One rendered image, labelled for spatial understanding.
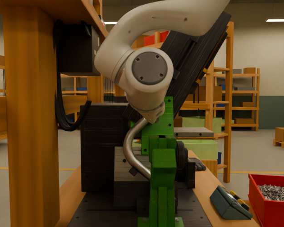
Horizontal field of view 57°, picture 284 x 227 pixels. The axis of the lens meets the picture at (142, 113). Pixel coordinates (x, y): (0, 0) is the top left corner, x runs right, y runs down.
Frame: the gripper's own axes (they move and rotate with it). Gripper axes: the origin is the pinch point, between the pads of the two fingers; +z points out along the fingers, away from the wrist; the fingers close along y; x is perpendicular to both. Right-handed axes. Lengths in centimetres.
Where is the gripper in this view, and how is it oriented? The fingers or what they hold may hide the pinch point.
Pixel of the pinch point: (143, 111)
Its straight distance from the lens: 75.1
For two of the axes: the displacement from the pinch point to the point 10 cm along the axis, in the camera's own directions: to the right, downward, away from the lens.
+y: -7.1, -6.9, 1.4
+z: -0.3, 2.3, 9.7
